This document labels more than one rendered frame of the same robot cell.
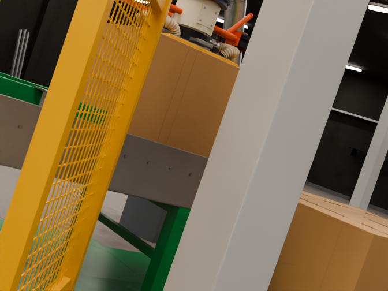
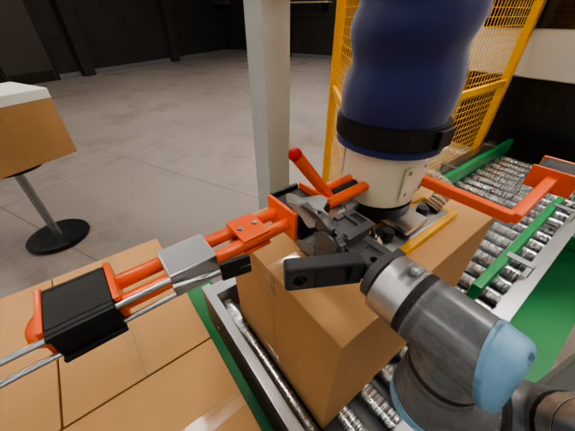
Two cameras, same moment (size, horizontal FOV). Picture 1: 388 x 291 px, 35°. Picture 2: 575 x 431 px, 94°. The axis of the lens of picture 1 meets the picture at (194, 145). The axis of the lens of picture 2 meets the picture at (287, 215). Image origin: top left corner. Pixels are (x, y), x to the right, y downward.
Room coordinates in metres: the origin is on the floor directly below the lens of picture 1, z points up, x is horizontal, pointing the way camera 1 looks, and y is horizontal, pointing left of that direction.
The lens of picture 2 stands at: (2.98, -0.06, 1.38)
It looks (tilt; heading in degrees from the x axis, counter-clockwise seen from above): 37 degrees down; 180
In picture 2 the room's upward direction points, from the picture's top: straight up
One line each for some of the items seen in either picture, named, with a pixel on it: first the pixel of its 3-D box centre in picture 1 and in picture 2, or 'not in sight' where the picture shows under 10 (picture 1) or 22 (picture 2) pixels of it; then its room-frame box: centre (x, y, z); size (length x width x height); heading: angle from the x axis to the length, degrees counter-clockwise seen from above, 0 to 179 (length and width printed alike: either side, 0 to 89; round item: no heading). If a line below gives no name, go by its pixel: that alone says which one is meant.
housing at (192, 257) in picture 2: not in sight; (189, 263); (2.69, -0.21, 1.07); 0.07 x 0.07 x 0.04; 38
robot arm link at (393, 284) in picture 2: not in sight; (397, 287); (2.74, 0.09, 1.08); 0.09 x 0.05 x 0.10; 127
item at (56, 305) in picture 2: not in sight; (85, 305); (2.77, -0.32, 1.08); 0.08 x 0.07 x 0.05; 128
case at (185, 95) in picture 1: (170, 100); (354, 270); (2.42, 0.15, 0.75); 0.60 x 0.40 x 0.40; 127
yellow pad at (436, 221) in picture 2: not in sight; (404, 226); (2.48, 0.22, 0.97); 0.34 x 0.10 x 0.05; 128
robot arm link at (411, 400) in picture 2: not in sight; (438, 386); (2.82, 0.15, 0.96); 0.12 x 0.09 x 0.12; 72
